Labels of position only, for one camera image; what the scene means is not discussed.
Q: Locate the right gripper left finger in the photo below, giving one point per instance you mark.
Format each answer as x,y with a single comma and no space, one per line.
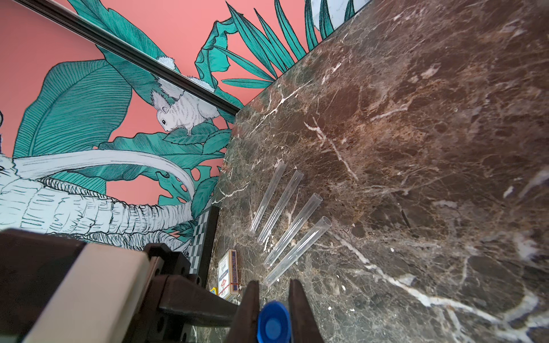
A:
244,325

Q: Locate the clear test tube blue stopper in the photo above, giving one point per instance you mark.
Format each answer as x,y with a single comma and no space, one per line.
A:
321,227
312,204
279,207

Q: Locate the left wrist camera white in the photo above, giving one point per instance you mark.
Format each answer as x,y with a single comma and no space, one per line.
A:
55,289

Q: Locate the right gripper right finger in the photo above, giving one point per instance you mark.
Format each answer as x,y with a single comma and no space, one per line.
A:
304,328

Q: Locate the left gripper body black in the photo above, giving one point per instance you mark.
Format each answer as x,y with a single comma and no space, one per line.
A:
152,320

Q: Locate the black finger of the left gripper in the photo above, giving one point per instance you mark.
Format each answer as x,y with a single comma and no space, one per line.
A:
194,304

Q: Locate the checkerboard calibration board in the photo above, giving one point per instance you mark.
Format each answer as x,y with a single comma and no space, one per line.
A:
200,249

